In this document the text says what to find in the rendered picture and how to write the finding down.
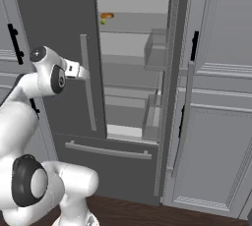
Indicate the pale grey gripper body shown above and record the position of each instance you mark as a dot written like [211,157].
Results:
[84,73]

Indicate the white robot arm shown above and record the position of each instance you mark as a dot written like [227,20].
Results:
[23,128]

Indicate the grey fridge interior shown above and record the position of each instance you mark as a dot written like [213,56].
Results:
[131,72]

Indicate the yellow-green lemon wedge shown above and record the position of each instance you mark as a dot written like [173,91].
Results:
[103,22]

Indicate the dark grey fridge door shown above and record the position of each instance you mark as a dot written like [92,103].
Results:
[55,13]

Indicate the grey fridge door bin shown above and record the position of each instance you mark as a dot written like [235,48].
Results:
[157,51]
[152,118]

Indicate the open grey fridge door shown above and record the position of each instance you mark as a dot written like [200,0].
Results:
[170,72]

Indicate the orange-brown food item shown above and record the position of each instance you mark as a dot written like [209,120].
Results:
[107,15]

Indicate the dark grey freezer drawer front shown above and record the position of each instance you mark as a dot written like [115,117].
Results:
[124,174]

